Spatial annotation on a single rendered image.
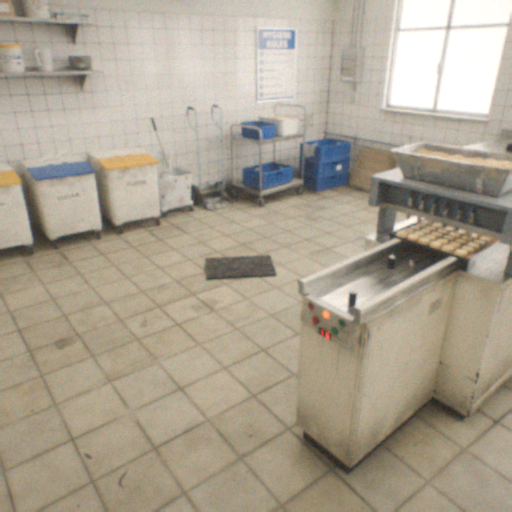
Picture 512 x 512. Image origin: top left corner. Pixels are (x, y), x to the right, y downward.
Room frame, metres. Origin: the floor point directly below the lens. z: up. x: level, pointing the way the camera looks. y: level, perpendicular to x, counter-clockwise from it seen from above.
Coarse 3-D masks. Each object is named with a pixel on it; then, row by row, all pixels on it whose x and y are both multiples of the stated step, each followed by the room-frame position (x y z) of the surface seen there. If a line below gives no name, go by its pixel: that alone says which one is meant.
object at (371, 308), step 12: (444, 264) 1.81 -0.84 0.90; (456, 264) 1.88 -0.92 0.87; (420, 276) 1.69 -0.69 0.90; (432, 276) 1.74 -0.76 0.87; (396, 288) 1.59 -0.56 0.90; (408, 288) 1.62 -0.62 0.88; (420, 288) 1.69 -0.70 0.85; (372, 300) 1.49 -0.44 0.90; (384, 300) 1.51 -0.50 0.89; (396, 300) 1.57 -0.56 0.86; (360, 312) 1.41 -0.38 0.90; (372, 312) 1.47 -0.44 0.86; (360, 324) 1.42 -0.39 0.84
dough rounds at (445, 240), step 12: (408, 228) 2.19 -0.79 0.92; (420, 228) 2.23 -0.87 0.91; (432, 228) 2.19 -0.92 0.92; (420, 240) 2.04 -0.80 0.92; (432, 240) 2.06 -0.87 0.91; (444, 240) 2.03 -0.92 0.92; (456, 240) 2.03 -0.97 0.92; (468, 240) 2.04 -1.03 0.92; (480, 240) 2.04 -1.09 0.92; (492, 240) 2.07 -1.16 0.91; (456, 252) 1.90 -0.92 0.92; (468, 252) 1.92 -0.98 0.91
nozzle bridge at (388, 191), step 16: (384, 176) 2.26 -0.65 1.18; (400, 176) 2.26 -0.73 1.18; (384, 192) 2.28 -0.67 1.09; (400, 192) 2.24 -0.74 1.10; (416, 192) 2.17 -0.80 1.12; (432, 192) 2.02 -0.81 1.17; (448, 192) 1.98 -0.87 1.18; (464, 192) 1.97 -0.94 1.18; (384, 208) 2.32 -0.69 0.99; (400, 208) 2.17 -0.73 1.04; (416, 208) 2.14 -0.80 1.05; (464, 208) 1.99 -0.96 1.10; (480, 208) 1.93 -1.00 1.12; (496, 208) 1.81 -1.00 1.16; (384, 224) 2.33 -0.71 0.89; (448, 224) 1.98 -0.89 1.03; (464, 224) 1.93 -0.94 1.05; (480, 224) 1.92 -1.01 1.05; (496, 224) 1.87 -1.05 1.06
